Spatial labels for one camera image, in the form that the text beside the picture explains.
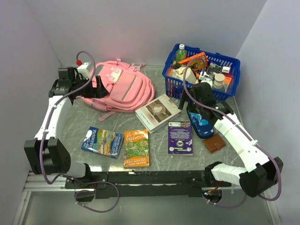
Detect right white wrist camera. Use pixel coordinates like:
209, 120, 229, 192
198, 71, 214, 87

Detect beige crumpled bag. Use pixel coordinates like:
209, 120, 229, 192
168, 67, 197, 84

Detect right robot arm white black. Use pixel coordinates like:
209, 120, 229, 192
180, 83, 283, 201

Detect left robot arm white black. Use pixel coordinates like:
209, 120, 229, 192
24, 66, 107, 188

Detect brown leather wallet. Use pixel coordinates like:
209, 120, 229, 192
203, 134, 226, 154

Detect green drink bottle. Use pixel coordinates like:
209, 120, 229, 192
176, 44, 187, 62

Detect blue treehouse book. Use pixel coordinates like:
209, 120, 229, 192
81, 126, 124, 159

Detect grey pump bottle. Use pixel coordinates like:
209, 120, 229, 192
212, 72, 225, 92

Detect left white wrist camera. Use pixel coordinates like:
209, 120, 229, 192
76, 60, 93, 79

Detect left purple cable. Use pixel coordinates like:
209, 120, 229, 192
38, 51, 120, 213

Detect dark green packet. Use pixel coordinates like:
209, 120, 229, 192
206, 62, 222, 75

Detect blue plastic basket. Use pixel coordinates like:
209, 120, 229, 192
162, 44, 240, 101

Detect blue shark pencil case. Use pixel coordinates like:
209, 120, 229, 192
187, 110, 214, 139

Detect white coffee cover book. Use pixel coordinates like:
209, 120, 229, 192
135, 94, 181, 133

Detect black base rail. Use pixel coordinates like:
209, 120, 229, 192
65, 170, 231, 199

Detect orange treehouse book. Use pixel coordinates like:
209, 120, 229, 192
123, 129, 150, 168

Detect small orange packet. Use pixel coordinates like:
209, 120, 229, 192
223, 76, 232, 91

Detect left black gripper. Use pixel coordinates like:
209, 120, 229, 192
73, 75, 109, 99

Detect orange box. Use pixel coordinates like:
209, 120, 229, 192
179, 52, 208, 71

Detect pink student backpack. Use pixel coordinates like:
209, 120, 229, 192
80, 59, 155, 121

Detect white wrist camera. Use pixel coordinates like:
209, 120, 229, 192
198, 71, 214, 87
76, 60, 93, 79

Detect purple book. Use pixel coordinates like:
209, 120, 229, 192
167, 121, 193, 156

